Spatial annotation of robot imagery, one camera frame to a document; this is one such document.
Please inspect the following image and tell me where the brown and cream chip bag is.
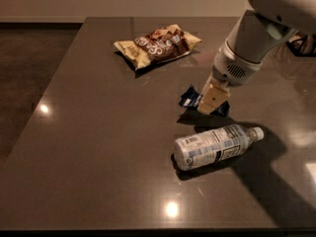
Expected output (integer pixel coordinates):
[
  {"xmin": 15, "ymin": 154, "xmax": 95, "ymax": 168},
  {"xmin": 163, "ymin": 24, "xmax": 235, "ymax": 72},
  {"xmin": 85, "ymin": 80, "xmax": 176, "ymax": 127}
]
[{"xmin": 114, "ymin": 25, "xmax": 201, "ymax": 70}]

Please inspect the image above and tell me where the blue rxbar blueberry wrapper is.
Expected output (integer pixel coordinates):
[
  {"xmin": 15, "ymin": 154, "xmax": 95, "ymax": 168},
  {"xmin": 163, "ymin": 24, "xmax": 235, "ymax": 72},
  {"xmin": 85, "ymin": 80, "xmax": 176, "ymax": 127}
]
[{"xmin": 179, "ymin": 85, "xmax": 230, "ymax": 118}]

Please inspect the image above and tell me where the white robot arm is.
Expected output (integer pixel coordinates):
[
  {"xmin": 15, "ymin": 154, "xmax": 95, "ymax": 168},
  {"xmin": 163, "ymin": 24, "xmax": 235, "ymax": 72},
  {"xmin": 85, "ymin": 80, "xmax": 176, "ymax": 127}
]
[{"xmin": 197, "ymin": 0, "xmax": 316, "ymax": 115}]

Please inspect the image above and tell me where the white gripper with vent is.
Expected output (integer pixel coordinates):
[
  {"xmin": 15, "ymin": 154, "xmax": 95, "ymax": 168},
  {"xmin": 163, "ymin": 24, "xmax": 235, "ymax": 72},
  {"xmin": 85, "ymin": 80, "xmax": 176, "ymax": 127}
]
[{"xmin": 197, "ymin": 40, "xmax": 263, "ymax": 115}]

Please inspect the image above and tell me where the clear plastic water bottle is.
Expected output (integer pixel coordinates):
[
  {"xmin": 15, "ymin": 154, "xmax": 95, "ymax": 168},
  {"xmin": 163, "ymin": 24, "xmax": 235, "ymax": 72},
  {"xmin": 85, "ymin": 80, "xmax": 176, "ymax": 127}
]
[{"xmin": 174, "ymin": 124, "xmax": 265, "ymax": 171}]

